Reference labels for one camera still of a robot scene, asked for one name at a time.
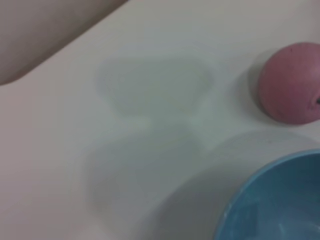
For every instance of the pink peach bun toy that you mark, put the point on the pink peach bun toy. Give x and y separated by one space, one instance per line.
290 83

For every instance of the blue plastic bowl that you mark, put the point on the blue plastic bowl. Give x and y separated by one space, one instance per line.
275 200

